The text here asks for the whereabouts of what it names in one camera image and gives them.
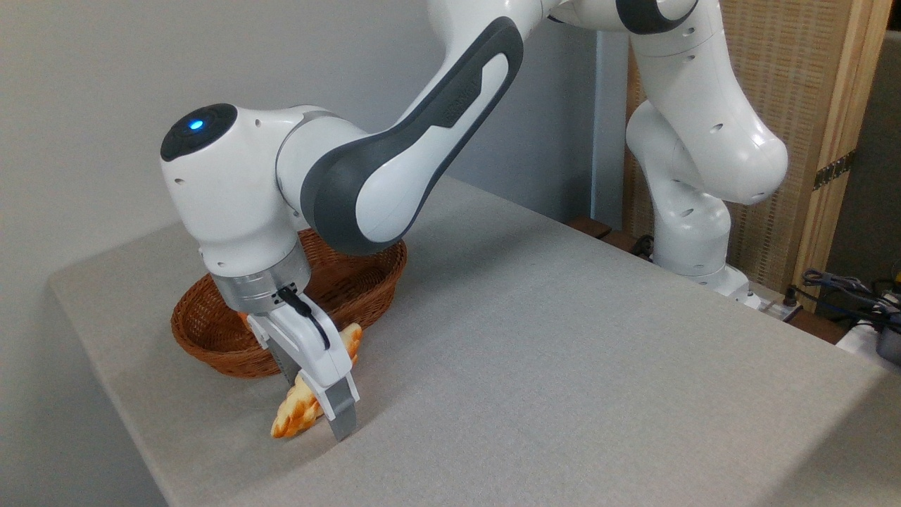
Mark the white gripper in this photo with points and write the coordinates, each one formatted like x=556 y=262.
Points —
x=317 y=352

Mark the long braided bread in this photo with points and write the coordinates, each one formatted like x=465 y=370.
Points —
x=295 y=415

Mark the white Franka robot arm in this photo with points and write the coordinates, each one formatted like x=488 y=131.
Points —
x=394 y=169

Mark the brown wicker basket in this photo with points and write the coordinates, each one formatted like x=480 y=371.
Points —
x=204 y=338

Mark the gray tablecloth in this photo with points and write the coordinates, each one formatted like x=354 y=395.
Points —
x=563 y=366

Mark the black plug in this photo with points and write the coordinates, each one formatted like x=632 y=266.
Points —
x=792 y=297

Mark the metal screen hinge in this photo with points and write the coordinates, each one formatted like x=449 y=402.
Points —
x=834 y=170

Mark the dark gray box device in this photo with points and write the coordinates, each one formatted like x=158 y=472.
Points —
x=890 y=341

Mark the wooden rattan folding screen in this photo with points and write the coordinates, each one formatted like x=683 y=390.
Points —
x=809 y=70

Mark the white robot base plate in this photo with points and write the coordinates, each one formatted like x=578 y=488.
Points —
x=771 y=306

